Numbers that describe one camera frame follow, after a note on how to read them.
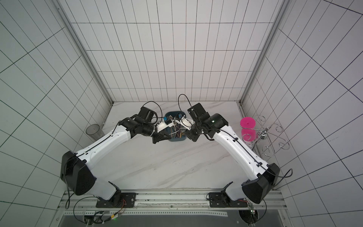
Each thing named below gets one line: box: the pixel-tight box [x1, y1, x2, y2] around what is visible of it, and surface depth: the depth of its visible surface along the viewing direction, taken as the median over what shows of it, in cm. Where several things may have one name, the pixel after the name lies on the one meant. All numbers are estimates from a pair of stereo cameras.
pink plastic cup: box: [240, 116, 257, 142], surface depth 72 cm
